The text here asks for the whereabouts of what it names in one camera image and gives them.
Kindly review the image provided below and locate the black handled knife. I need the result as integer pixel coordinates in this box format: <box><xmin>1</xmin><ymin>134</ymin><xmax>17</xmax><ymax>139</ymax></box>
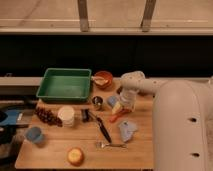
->
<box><xmin>89</xmin><ymin>112</ymin><xmax>112</xmax><ymax>143</ymax></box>

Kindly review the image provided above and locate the dark brown block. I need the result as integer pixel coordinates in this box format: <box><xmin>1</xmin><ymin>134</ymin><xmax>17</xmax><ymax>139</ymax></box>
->
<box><xmin>116</xmin><ymin>87</ymin><xmax>122</xmax><ymax>94</ymax></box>

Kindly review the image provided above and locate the blue object at left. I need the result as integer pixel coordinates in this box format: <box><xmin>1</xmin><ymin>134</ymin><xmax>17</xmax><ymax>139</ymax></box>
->
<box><xmin>0</xmin><ymin>109</ymin><xmax>21</xmax><ymax>126</ymax></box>

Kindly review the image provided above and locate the yellow round bread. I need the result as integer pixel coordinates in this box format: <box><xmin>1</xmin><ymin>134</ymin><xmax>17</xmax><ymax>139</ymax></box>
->
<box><xmin>67</xmin><ymin>147</ymin><xmax>84</xmax><ymax>166</ymax></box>

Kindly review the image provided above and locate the bunch of dark grapes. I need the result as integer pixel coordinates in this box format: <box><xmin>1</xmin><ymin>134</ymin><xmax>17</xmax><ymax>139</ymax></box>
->
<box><xmin>35</xmin><ymin>108</ymin><xmax>62</xmax><ymax>127</ymax></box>

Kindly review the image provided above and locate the blue plastic cup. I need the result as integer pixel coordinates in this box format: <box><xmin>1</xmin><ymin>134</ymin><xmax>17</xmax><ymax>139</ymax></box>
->
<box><xmin>25</xmin><ymin>127</ymin><xmax>44</xmax><ymax>144</ymax></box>

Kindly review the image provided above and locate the orange bowl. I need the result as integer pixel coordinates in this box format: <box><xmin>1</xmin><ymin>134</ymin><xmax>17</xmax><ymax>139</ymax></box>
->
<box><xmin>92</xmin><ymin>71</ymin><xmax>113</xmax><ymax>89</ymax></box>

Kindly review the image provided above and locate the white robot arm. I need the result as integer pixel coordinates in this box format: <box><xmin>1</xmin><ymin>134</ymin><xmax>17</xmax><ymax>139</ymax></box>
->
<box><xmin>120</xmin><ymin>71</ymin><xmax>213</xmax><ymax>171</ymax></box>

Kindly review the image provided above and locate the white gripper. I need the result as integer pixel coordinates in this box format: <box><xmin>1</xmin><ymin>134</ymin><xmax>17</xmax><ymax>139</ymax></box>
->
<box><xmin>112</xmin><ymin>88</ymin><xmax>137</xmax><ymax>115</ymax></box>

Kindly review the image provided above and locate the blue sponge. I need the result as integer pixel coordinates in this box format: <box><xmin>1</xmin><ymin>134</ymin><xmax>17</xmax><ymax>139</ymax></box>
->
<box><xmin>107</xmin><ymin>96</ymin><xmax>118</xmax><ymax>107</ymax></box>

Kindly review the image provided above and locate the light blue cloth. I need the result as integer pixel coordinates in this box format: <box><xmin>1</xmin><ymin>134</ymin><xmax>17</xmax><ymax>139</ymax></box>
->
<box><xmin>118</xmin><ymin>121</ymin><xmax>138</xmax><ymax>143</ymax></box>

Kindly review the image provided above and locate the green plastic tray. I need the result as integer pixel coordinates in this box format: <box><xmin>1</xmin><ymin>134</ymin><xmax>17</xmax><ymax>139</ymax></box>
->
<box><xmin>36</xmin><ymin>68</ymin><xmax>91</xmax><ymax>102</ymax></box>

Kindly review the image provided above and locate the small metal cup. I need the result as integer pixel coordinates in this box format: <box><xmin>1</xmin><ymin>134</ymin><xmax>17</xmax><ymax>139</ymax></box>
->
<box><xmin>92</xmin><ymin>96</ymin><xmax>103</xmax><ymax>110</ymax></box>

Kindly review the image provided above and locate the metal fork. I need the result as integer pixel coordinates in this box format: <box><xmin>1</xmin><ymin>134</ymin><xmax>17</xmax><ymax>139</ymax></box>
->
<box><xmin>95</xmin><ymin>142</ymin><xmax>127</xmax><ymax>148</ymax></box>

